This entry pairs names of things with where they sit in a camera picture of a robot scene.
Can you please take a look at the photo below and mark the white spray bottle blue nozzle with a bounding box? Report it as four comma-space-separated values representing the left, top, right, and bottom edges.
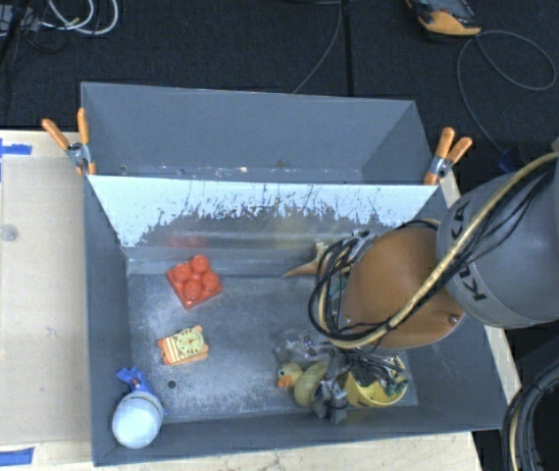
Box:
111, 366, 167, 450

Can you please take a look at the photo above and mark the orange toy clock block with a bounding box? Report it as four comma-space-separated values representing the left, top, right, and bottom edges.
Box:
156, 325, 210, 367

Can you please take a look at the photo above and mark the grey metal bin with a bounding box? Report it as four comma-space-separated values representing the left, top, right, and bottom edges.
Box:
79, 81, 509, 467

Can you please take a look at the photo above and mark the pale wood flat board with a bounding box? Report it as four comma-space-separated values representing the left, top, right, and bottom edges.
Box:
0, 154, 92, 446

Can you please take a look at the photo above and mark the red-orange studded toy brick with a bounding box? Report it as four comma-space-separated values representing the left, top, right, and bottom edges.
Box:
165, 254, 224, 310

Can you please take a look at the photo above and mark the clear glass thing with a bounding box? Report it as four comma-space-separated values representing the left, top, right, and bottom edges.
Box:
273, 330, 321, 363

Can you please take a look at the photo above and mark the yellow rubber duck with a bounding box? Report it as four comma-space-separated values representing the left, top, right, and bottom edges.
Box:
277, 360, 330, 408

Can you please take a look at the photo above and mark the tan pointed toy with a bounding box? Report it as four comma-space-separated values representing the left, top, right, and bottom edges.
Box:
280, 240, 332, 280

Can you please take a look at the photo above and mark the yellow plastic cup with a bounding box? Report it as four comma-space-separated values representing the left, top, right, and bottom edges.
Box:
343, 354, 409, 409

